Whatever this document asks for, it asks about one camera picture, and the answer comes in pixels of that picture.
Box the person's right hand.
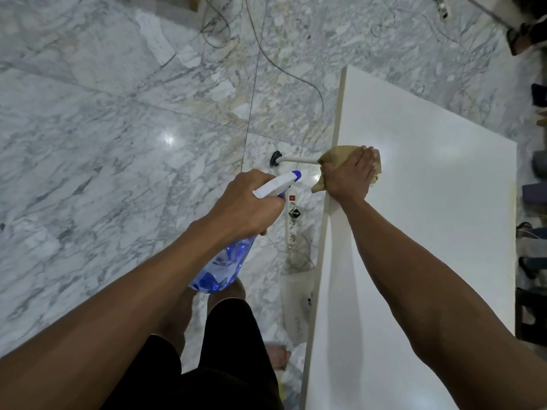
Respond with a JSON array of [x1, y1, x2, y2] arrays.
[[318, 145, 381, 206]]

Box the person's left hand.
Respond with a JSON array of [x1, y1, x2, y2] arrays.
[[204, 169, 287, 249]]

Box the brown cleaning cloth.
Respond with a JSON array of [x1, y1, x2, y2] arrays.
[[311, 145, 382, 194]]

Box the blue spray bottle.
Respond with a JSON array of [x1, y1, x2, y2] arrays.
[[189, 170, 303, 294]]

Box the person's left forearm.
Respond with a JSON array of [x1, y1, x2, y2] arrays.
[[0, 219, 231, 410]]

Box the person's right forearm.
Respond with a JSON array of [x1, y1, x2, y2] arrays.
[[341, 198, 547, 410]]

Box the white glossy table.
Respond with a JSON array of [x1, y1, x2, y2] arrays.
[[299, 65, 519, 410]]

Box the person's right leg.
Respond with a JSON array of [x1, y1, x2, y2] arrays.
[[206, 277, 247, 314]]

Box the person's leg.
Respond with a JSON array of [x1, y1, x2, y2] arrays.
[[153, 285, 198, 357], [206, 277, 247, 314]]

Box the person's left leg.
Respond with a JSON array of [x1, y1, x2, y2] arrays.
[[153, 285, 198, 357]]

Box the person's black shorts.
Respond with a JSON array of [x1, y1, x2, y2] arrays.
[[101, 297, 286, 410]]

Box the white table leg black foot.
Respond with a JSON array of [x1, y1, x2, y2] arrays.
[[270, 150, 321, 168]]

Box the white carton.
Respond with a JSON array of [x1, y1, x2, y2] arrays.
[[280, 273, 316, 338]]

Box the pink cloth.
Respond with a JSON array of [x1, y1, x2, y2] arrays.
[[264, 343, 292, 372]]

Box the purple trash bin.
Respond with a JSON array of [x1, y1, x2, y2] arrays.
[[521, 182, 547, 206]]

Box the grey round basin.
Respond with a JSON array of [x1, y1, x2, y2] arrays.
[[532, 150, 547, 180]]

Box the black plastic stool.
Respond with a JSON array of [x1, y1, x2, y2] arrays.
[[515, 288, 547, 347]]

